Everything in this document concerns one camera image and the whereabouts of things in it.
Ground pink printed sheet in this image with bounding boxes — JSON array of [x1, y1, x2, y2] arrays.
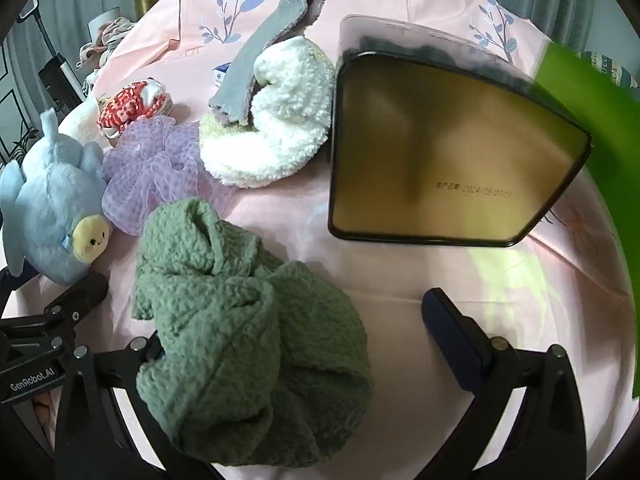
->
[[0, 0, 636, 480]]

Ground green waffle towel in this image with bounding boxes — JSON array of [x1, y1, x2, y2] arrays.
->
[[131, 197, 373, 467]]

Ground floral cloth pile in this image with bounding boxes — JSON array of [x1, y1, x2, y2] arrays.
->
[[75, 16, 136, 96]]

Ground black stand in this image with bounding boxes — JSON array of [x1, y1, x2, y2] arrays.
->
[[15, 0, 86, 111]]

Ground grey fuzzy cloth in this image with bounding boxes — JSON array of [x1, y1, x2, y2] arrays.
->
[[208, 0, 331, 127]]

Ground black tin box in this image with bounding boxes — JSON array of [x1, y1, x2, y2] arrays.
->
[[327, 15, 593, 247]]

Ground white fluffy cloth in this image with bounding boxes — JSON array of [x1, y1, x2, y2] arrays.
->
[[199, 37, 337, 189]]

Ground green cardboard box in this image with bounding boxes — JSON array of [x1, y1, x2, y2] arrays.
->
[[532, 42, 640, 401]]

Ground patterned cushion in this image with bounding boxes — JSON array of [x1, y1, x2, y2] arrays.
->
[[580, 50, 640, 92]]

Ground red and white cloth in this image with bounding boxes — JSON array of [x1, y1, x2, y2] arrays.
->
[[97, 78, 173, 138]]

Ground light blue cloth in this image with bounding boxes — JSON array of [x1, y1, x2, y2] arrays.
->
[[0, 109, 113, 286]]

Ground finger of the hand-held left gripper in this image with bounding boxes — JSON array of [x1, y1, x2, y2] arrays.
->
[[0, 265, 38, 311], [44, 272, 110, 341]]

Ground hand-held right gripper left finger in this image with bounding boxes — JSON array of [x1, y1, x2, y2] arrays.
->
[[54, 332, 221, 480]]

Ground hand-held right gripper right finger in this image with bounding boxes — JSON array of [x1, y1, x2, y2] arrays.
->
[[421, 287, 601, 480]]

